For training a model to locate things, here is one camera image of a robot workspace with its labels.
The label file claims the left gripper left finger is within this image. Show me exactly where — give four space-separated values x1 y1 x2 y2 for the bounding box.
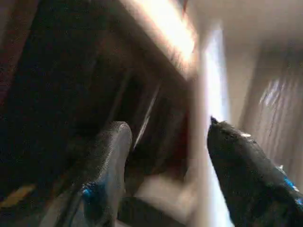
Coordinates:
59 121 133 227

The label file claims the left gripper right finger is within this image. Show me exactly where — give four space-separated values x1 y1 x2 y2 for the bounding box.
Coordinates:
207 115 303 227

